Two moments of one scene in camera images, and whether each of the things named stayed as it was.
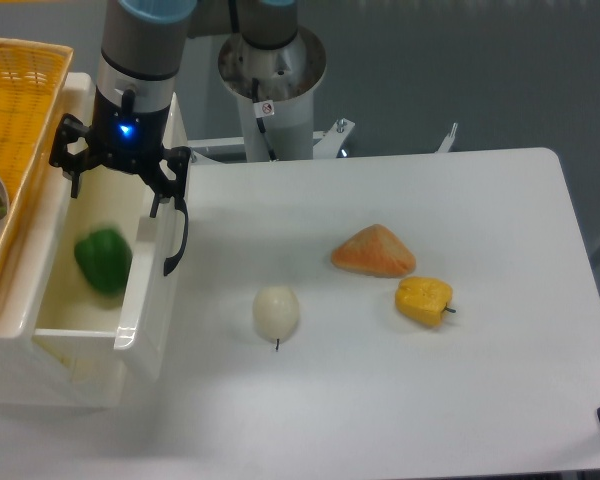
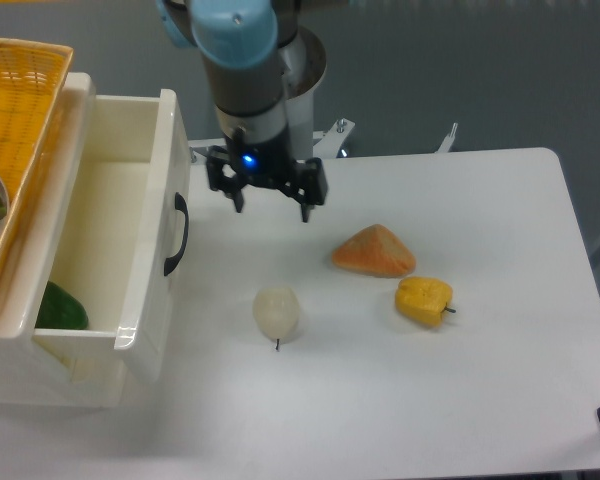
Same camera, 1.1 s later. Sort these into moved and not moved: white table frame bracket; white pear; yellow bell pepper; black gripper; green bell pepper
Moved: green bell pepper; black gripper
Not moved: yellow bell pepper; white table frame bracket; white pear
